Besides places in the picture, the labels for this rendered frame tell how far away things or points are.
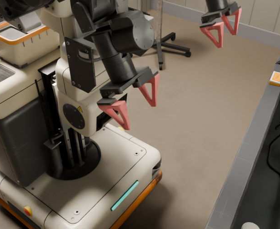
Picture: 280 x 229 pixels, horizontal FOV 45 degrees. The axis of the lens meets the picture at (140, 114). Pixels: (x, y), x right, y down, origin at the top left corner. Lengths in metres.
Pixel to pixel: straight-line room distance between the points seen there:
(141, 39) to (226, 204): 0.34
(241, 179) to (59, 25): 0.66
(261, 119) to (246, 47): 2.30
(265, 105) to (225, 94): 1.62
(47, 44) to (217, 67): 1.74
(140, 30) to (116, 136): 1.14
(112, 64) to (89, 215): 0.87
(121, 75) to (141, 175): 0.94
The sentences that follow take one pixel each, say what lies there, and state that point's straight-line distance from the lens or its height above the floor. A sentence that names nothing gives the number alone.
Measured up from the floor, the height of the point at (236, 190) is 0.95.
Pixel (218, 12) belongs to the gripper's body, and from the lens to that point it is 0.98.
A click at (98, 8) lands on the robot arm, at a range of 0.65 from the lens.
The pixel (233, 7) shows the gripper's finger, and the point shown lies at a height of 1.08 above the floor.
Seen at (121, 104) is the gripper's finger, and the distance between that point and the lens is 0.65.
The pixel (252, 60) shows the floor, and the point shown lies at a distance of 2.95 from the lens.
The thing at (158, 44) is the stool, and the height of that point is 0.10.
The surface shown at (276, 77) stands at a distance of 0.98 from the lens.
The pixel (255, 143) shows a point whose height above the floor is 0.95.
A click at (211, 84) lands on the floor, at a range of 2.57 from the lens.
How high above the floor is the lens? 1.48
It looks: 41 degrees down
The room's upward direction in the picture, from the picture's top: straight up
